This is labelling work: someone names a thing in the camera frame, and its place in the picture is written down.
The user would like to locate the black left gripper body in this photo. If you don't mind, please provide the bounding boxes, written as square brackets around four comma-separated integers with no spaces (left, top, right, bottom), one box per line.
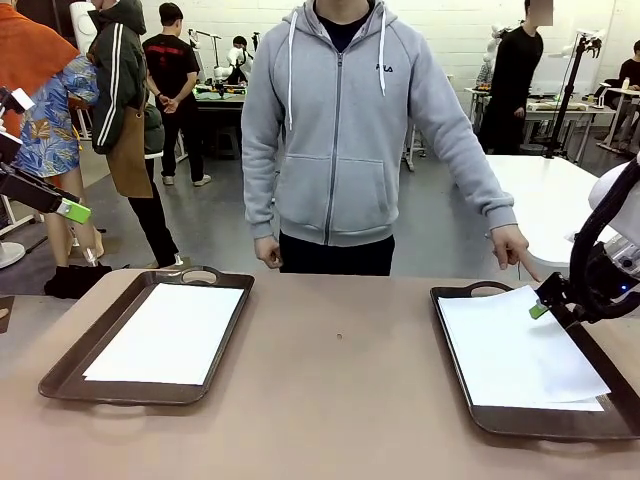
[0,162,39,202]

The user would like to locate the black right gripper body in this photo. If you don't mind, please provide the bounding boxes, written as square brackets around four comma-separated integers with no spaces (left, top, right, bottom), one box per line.
[589,257,640,314]

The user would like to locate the white A4 paper sheet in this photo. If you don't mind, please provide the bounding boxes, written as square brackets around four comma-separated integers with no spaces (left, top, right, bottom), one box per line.
[437,284,612,404]
[82,282,246,387]
[436,298,605,413]

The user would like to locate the person's left forearm grey sleeve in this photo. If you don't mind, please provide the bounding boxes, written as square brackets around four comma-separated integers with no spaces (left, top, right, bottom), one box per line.
[437,139,519,237]

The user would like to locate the person's right forearm grey sleeve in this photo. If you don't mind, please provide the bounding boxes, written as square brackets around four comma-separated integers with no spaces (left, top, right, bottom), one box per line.
[242,132,282,242]

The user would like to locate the person's left hand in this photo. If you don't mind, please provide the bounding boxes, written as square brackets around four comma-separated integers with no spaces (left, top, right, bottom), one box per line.
[487,224,542,283]

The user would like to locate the person's right hand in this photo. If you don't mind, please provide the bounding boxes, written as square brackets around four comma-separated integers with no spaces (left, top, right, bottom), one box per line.
[253,235,285,271]

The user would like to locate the figure in blue floral shirt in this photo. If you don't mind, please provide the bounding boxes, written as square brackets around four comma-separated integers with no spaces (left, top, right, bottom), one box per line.
[12,54,107,267]

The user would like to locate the white round stand base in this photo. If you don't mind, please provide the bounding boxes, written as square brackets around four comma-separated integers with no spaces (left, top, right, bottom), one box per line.
[0,242,26,270]

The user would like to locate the black bag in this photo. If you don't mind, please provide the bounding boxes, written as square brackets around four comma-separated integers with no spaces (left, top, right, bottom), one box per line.
[43,263,114,300]

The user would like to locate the brown plastic serving tray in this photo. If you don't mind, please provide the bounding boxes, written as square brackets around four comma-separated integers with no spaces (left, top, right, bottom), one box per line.
[429,280,640,444]
[38,264,256,407]

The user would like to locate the brown wooden object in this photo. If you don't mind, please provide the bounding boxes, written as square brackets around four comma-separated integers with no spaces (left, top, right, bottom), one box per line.
[0,295,16,335]

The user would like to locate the person in dark striped jacket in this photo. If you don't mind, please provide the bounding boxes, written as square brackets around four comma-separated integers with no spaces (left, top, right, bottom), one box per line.
[87,0,184,270]

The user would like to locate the orange cloth garment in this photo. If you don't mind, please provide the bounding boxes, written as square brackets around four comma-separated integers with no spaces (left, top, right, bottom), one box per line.
[0,0,81,139]

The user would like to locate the white rounded plastic shell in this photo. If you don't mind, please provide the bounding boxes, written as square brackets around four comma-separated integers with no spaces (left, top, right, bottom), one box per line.
[69,0,96,51]

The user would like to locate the person in black printed t-shirt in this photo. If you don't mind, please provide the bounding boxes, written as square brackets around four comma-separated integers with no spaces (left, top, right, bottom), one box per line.
[142,2,212,187]

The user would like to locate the grey workbench table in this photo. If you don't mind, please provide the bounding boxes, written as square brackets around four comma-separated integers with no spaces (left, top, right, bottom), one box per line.
[519,97,619,156]

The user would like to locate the black tripod pole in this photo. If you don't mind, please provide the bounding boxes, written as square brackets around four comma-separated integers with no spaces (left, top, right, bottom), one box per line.
[542,32,594,160]

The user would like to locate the standing person in black clothes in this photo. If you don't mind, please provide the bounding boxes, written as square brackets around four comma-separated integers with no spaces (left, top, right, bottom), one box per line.
[478,0,554,156]

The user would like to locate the black trousers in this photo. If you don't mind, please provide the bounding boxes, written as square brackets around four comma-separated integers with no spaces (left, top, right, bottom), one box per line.
[278,230,396,277]

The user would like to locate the seated person in black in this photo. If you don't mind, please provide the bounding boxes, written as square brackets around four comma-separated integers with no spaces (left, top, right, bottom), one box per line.
[614,42,640,94]

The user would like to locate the grey zip hoodie torso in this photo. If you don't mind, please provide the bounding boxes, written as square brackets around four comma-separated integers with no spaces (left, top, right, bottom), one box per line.
[241,0,519,247]

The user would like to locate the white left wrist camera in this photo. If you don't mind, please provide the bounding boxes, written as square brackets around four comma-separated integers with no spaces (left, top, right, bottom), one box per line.
[0,87,36,115]

